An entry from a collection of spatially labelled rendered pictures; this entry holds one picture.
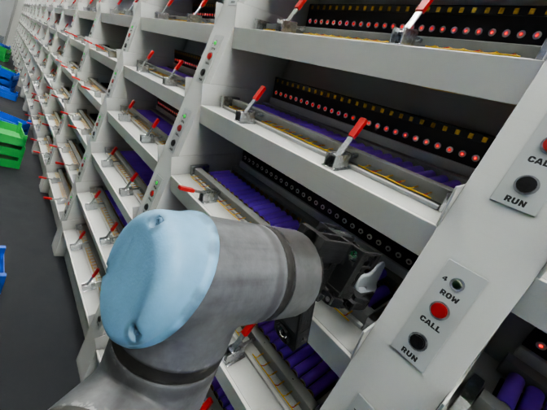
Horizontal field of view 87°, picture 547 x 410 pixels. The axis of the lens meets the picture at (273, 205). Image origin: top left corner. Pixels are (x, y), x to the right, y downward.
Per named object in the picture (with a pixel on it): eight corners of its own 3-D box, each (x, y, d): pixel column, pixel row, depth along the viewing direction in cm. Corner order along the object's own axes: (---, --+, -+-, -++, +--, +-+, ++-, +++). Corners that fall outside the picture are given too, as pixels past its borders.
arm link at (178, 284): (84, 298, 23) (124, 181, 21) (214, 290, 32) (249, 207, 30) (116, 399, 16) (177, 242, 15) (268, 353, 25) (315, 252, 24)
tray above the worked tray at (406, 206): (421, 258, 35) (478, 148, 29) (199, 123, 74) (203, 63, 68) (477, 225, 48) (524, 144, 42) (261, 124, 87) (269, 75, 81)
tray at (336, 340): (341, 381, 39) (364, 332, 35) (169, 190, 78) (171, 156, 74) (412, 320, 51) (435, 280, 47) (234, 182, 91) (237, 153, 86)
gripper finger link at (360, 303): (382, 299, 40) (348, 301, 34) (377, 308, 40) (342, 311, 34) (356, 278, 43) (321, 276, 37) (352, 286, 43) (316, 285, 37)
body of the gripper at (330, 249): (387, 255, 36) (339, 251, 28) (352, 311, 38) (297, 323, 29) (340, 225, 41) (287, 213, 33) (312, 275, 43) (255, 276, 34)
